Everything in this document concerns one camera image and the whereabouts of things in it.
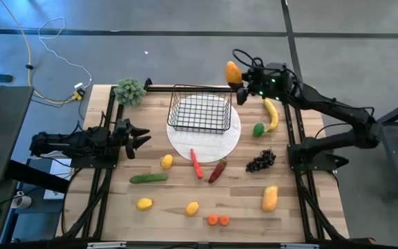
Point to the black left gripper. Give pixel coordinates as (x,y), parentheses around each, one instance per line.
(121,133)

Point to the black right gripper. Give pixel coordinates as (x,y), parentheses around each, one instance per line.
(271,84)

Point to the orange yellow mango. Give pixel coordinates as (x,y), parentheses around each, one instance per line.
(270,198)
(233,72)

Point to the yellow lemon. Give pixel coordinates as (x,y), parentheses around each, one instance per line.
(166,161)
(144,204)
(192,209)

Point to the green cucumber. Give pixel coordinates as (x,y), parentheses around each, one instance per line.
(148,178)

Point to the yellow banana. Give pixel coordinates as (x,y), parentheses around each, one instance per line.
(273,115)

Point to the green lime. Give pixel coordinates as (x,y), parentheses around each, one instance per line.
(258,130)

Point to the bright red long pepper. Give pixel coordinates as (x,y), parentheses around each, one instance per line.
(196,164)

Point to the dark grape bunch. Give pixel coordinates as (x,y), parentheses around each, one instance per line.
(261,160)

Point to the dark red chili pepper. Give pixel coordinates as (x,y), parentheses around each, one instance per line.
(217,171)

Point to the small orange tangerine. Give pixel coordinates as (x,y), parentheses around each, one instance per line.
(213,219)
(224,220)

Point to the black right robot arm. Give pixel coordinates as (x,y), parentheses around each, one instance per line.
(333,107)

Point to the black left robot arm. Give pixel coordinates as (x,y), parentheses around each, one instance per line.
(64,141)

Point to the green succulent plant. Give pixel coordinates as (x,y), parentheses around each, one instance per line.
(130,91)

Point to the black table clamp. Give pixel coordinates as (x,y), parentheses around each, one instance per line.
(147,83)

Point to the white round plate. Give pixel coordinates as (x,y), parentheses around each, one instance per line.
(206,147)

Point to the white yellow power plug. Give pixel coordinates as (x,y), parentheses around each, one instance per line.
(78,86)

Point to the white paper box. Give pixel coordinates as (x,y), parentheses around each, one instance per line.
(60,171)

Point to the black desk support beam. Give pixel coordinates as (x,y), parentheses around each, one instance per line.
(36,178)

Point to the white mug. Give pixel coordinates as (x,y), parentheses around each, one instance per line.
(22,201)

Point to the black aluminium table frame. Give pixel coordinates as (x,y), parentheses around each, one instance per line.
(161,89)

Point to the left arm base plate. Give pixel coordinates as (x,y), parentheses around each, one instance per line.
(92,162)

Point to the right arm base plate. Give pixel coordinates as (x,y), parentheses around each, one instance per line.
(318,160)

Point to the white metal bracket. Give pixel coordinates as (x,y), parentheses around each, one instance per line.
(106,245)
(299,246)

